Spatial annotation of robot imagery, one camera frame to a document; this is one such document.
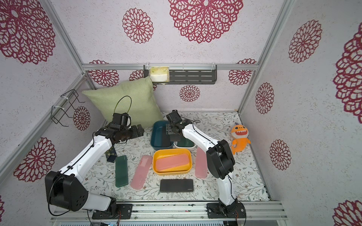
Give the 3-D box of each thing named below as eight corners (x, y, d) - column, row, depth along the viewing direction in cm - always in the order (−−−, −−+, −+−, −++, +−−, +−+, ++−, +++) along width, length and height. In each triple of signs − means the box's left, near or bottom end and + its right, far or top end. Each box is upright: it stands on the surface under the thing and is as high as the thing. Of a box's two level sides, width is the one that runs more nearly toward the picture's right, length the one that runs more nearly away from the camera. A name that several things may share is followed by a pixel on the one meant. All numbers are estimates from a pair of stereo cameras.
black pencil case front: (159, 192, 82) (159, 191, 80) (160, 180, 86) (160, 179, 84) (193, 192, 82) (194, 191, 80) (193, 180, 86) (193, 179, 84)
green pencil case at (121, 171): (116, 188, 84) (115, 187, 82) (116, 158, 96) (115, 157, 94) (128, 184, 85) (127, 183, 83) (127, 155, 97) (126, 154, 95)
